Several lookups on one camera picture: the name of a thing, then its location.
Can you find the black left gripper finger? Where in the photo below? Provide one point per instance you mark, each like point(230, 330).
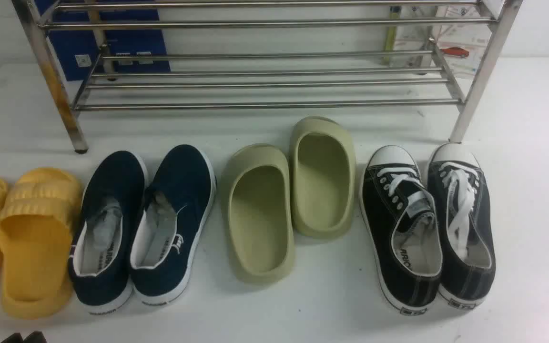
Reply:
point(13, 338)

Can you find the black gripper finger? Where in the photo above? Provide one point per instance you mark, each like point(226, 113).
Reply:
point(35, 337)

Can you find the navy canvas shoe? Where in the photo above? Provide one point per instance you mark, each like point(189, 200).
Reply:
point(98, 262)
point(176, 207)

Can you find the stainless steel shoe rack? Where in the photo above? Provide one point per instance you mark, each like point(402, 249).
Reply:
point(242, 56)

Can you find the blue box behind rack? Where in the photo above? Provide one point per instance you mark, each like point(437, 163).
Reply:
point(77, 49)

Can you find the right yellow rubber slipper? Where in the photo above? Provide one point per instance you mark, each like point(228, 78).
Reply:
point(37, 222)

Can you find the left olive foam slipper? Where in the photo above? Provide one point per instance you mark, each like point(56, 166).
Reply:
point(256, 211)

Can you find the olive foam slipper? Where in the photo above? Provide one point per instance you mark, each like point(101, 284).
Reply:
point(256, 211)
point(323, 176)

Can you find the right olive foam slipper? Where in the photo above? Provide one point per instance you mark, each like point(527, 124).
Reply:
point(323, 176)

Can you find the left black lace-up sneaker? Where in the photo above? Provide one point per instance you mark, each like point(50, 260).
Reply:
point(400, 216)

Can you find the black lace-up sneaker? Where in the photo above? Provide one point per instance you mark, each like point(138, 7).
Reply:
point(461, 195)
point(400, 216)

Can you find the right black lace-up sneaker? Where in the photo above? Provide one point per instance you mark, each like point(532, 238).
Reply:
point(461, 195)

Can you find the white printed box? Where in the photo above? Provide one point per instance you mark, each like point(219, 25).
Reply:
point(463, 45)

